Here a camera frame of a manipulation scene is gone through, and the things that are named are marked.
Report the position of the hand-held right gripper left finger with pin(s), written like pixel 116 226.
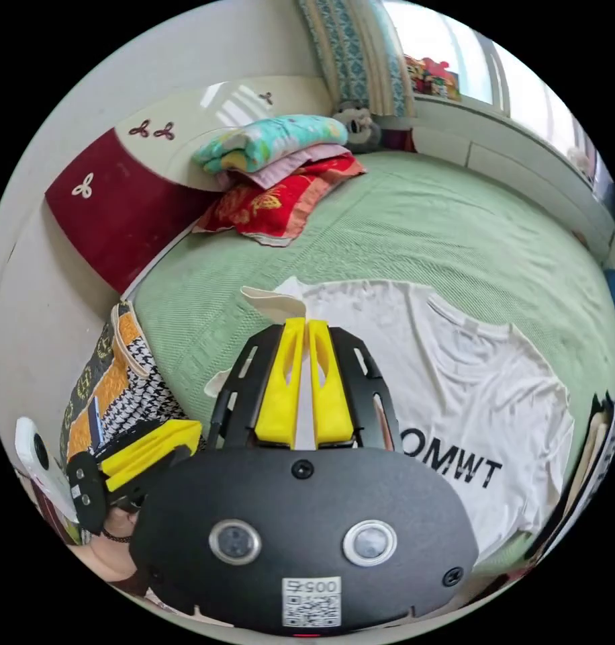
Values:
pixel 280 388

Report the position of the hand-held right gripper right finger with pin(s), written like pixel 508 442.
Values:
pixel 330 398

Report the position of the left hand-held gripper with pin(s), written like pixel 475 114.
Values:
pixel 86 489

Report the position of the white t-shirt with black print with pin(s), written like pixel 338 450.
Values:
pixel 463 383

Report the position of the person's left forearm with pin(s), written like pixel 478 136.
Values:
pixel 111 567

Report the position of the person's left hand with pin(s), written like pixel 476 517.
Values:
pixel 121 521

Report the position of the orange and houndstooth patterned bag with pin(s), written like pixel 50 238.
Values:
pixel 118 373

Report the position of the red patterned pillow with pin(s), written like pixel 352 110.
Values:
pixel 272 204

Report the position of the bed with green quilt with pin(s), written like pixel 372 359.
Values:
pixel 413 227

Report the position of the pink folded blanket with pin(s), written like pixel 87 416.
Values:
pixel 292 164

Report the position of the teal floral folded blanket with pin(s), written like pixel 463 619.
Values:
pixel 267 138

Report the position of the grey plush toy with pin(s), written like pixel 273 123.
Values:
pixel 359 125

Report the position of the pile of clothes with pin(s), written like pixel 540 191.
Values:
pixel 602 448

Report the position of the white low cupboard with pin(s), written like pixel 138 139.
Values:
pixel 519 166

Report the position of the teal patterned curtain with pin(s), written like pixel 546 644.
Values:
pixel 350 55

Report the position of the window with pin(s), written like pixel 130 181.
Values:
pixel 468 55

